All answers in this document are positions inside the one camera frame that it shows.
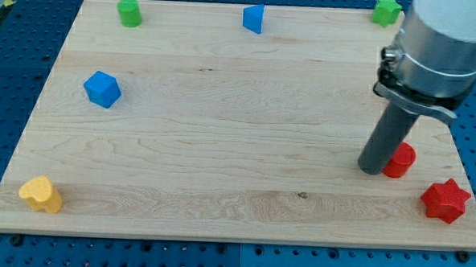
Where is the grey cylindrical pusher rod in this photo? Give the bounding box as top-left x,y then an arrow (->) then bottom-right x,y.
358,102 -> 419,175

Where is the red cylinder block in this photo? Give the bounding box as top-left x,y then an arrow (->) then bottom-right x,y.
382,142 -> 417,179

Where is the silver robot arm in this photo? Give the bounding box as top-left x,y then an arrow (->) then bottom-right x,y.
358,0 -> 476,175

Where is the red star block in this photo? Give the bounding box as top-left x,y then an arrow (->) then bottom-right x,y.
421,179 -> 471,224

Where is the green star block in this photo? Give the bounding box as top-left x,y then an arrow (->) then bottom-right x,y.
371,0 -> 402,27

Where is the blue triangle block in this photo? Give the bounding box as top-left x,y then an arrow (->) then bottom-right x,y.
242,4 -> 265,35

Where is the light wooden board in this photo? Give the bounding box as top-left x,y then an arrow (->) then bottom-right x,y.
0,0 -> 476,251

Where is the green cylinder block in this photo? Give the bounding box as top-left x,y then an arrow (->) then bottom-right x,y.
117,0 -> 142,27

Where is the blue cube block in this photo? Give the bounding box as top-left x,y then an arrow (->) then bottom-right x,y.
83,71 -> 121,109

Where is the yellow heart block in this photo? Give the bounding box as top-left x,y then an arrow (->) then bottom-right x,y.
18,175 -> 63,214

